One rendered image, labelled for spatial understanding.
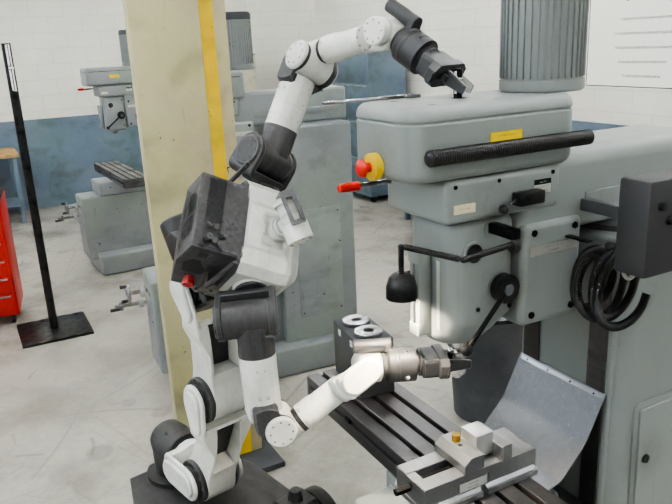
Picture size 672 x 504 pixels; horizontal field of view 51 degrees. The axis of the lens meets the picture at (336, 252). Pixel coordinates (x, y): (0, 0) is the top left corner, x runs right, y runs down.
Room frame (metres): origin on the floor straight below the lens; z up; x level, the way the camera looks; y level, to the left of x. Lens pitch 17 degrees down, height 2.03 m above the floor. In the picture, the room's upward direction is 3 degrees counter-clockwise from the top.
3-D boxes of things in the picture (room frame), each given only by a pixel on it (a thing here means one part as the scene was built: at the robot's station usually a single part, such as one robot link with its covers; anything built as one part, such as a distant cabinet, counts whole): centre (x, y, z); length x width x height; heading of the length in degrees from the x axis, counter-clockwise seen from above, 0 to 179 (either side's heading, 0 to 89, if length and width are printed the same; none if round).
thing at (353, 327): (2.10, -0.07, 1.04); 0.22 x 0.12 x 0.20; 20
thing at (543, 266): (1.71, -0.47, 1.47); 0.24 x 0.19 x 0.26; 28
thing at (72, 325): (5.01, 2.18, 1.06); 0.50 x 0.50 x 2.11; 28
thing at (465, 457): (1.52, -0.28, 1.03); 0.12 x 0.06 x 0.04; 28
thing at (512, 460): (1.53, -0.31, 1.00); 0.35 x 0.15 x 0.11; 118
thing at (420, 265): (1.57, -0.20, 1.45); 0.04 x 0.04 x 0.21; 28
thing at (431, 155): (1.51, -0.39, 1.79); 0.45 x 0.04 x 0.04; 118
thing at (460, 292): (1.62, -0.30, 1.47); 0.21 x 0.19 x 0.32; 28
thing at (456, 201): (1.64, -0.33, 1.68); 0.34 x 0.24 x 0.10; 118
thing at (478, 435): (1.55, -0.33, 1.05); 0.06 x 0.05 x 0.06; 28
